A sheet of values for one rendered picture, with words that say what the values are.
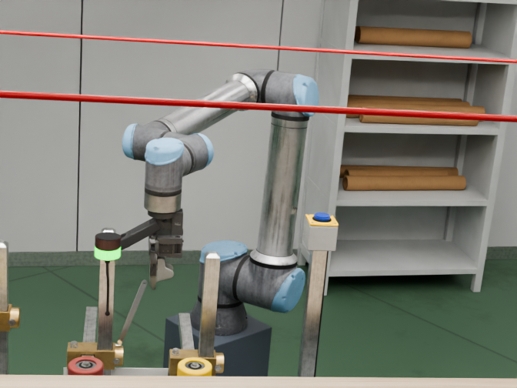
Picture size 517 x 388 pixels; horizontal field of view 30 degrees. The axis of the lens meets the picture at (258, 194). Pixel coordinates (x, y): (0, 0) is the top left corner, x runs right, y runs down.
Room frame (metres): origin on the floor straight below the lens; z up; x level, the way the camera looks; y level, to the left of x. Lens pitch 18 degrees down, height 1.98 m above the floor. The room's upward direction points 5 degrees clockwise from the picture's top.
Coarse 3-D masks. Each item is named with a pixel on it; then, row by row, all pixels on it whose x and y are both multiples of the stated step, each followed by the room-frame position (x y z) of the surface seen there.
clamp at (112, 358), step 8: (80, 344) 2.14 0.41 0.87; (88, 344) 2.14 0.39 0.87; (96, 344) 2.14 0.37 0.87; (112, 344) 2.15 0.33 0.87; (72, 352) 2.10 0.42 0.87; (80, 352) 2.10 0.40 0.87; (88, 352) 2.11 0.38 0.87; (96, 352) 2.11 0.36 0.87; (104, 352) 2.11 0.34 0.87; (112, 352) 2.11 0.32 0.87; (120, 352) 2.13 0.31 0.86; (104, 360) 2.11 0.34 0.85; (112, 360) 2.11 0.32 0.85; (120, 360) 2.12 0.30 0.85; (104, 368) 2.11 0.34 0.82; (112, 368) 2.11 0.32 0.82
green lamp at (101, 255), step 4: (96, 248) 2.07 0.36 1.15; (120, 248) 2.09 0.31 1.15; (96, 252) 2.07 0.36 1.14; (100, 252) 2.06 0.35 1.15; (104, 252) 2.06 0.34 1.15; (108, 252) 2.06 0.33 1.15; (112, 252) 2.06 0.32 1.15; (116, 252) 2.07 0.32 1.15; (120, 252) 2.09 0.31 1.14; (96, 256) 2.07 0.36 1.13; (100, 256) 2.06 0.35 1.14; (104, 256) 2.06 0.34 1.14; (108, 256) 2.06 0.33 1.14; (112, 256) 2.06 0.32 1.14; (116, 256) 2.07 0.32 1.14
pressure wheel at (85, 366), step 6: (72, 360) 1.98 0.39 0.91; (78, 360) 1.99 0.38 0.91; (84, 360) 1.99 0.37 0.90; (90, 360) 2.00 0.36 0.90; (96, 360) 1.99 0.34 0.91; (72, 366) 1.96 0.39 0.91; (78, 366) 1.96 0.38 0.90; (84, 366) 1.96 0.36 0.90; (90, 366) 1.97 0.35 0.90; (96, 366) 1.96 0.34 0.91; (102, 366) 1.97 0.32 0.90; (72, 372) 1.94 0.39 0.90; (78, 372) 1.94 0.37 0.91; (84, 372) 1.94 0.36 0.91; (90, 372) 1.94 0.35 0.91; (96, 372) 1.95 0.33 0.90; (102, 372) 1.97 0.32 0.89
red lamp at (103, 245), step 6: (96, 234) 2.10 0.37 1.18; (96, 240) 2.07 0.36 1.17; (102, 240) 2.06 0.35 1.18; (114, 240) 2.07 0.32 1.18; (120, 240) 2.08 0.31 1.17; (96, 246) 2.07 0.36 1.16; (102, 246) 2.06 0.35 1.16; (108, 246) 2.06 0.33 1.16; (114, 246) 2.06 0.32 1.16; (120, 246) 2.09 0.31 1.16
